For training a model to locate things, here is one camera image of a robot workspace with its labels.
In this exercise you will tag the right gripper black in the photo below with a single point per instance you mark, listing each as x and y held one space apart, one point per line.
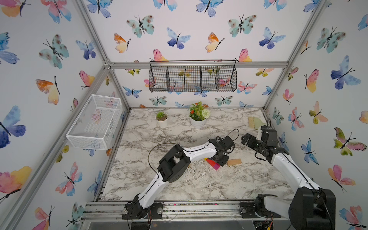
253 139

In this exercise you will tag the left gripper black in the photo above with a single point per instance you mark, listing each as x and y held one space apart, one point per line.
224 162

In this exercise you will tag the red block long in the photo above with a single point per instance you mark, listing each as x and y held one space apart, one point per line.
211 162

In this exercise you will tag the magenta cube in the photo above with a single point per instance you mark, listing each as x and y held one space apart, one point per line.
216 166

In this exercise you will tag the natural wood block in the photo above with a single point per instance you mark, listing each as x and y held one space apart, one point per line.
233 162

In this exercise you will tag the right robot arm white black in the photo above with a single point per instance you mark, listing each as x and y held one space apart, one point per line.
312 207

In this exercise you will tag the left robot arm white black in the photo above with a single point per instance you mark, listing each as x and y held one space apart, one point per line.
171 168

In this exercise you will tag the flowering potted plant white pot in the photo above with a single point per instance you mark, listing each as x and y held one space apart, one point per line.
199 113

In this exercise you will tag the small green potted plant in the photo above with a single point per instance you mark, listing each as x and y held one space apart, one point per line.
162 119

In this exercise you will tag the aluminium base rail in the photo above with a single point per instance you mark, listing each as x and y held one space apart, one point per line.
178 211

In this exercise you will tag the black wire wall basket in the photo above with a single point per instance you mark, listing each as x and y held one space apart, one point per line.
183 76

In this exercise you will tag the white mesh wall basket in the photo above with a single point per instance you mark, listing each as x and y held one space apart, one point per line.
95 125

